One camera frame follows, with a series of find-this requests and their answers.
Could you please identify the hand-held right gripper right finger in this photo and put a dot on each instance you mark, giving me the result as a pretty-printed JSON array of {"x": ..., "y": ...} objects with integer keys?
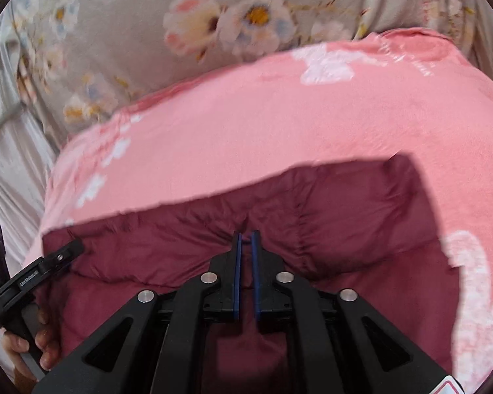
[{"x": 254, "y": 279}]

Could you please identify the pale grey curtain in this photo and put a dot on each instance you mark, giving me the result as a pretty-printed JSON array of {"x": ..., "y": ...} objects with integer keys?
[{"x": 12, "y": 180}]

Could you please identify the grey bar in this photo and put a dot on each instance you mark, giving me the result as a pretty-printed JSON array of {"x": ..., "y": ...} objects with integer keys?
[{"x": 4, "y": 125}]

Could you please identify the beige cloth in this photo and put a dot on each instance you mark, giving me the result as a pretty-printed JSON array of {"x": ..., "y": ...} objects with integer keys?
[{"x": 484, "y": 45}]

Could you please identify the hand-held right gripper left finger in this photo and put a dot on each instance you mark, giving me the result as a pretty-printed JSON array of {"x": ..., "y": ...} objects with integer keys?
[{"x": 237, "y": 279}]

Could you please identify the pink printed blanket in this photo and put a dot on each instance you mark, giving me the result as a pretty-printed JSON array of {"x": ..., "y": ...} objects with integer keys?
[{"x": 291, "y": 123}]

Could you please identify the person's left hand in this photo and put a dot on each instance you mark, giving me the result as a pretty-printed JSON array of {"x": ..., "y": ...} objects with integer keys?
[{"x": 49, "y": 336}]

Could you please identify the grey floral bedsheet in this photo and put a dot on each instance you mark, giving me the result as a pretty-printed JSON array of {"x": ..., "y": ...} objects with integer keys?
[{"x": 139, "y": 28}]

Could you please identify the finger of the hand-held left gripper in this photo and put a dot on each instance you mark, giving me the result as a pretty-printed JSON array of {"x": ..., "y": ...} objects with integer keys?
[{"x": 61, "y": 256}]

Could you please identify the maroon puffer jacket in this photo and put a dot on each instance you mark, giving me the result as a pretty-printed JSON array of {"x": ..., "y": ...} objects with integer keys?
[{"x": 332, "y": 221}]

